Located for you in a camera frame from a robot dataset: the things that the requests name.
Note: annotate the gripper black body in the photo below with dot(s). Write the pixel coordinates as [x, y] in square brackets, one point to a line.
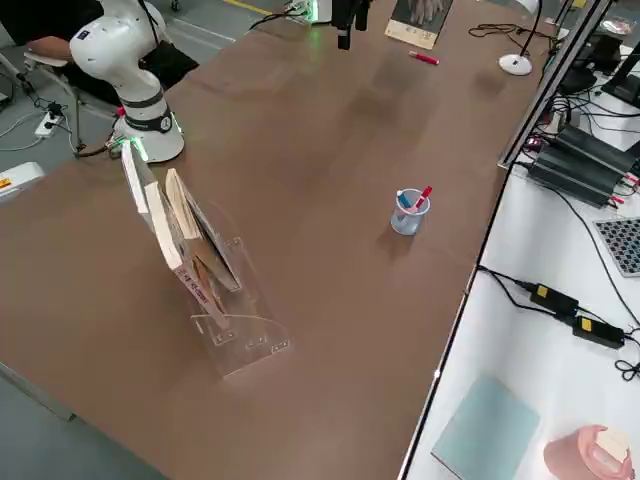
[347, 9]

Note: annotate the dark hands-cover book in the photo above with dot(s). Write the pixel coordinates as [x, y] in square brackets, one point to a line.
[425, 20]

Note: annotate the person's forearm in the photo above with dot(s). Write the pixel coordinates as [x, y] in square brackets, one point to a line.
[50, 50]

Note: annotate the grey cover book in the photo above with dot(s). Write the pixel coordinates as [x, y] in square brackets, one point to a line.
[210, 240]

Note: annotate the plain white book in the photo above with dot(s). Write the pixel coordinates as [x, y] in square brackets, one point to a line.
[132, 180]

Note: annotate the clear acrylic storage rack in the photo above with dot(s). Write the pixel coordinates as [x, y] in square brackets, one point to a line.
[250, 350]

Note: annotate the pink highlighter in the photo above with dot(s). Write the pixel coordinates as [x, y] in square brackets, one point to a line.
[425, 57]

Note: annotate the white desk lamp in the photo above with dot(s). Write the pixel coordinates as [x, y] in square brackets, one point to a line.
[515, 65]

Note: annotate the blue marker white cap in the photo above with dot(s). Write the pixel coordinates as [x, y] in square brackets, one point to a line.
[403, 196]

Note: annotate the red marker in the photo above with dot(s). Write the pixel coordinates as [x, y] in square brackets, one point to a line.
[425, 194]

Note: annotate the clear plastic pen cup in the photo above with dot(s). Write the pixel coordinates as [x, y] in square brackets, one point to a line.
[405, 225]

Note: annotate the red light circuit board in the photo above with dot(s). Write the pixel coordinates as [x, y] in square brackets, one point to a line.
[532, 145]

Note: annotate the black monitor stand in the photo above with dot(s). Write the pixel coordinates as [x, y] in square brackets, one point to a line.
[625, 85]
[580, 80]

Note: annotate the black power supply unit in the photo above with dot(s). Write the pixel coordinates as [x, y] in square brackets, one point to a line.
[595, 147]
[570, 175]

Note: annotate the chair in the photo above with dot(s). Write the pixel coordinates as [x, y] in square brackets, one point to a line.
[40, 62]

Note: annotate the white power strip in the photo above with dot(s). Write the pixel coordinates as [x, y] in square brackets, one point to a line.
[47, 126]

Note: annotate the person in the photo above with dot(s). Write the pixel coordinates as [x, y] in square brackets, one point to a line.
[30, 20]

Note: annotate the black power adapter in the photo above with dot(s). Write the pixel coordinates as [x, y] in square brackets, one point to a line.
[552, 299]
[597, 330]

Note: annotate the checker pattern board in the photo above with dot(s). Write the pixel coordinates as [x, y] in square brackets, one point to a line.
[622, 245]

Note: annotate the white control box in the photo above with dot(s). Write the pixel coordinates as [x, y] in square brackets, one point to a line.
[20, 180]

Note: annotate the light blue sheet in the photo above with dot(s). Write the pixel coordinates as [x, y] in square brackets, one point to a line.
[485, 430]

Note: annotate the pink round bin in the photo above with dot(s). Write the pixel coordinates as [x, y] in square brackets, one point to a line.
[570, 455]

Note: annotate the aluminium divider post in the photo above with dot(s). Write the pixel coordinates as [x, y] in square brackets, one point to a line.
[550, 80]

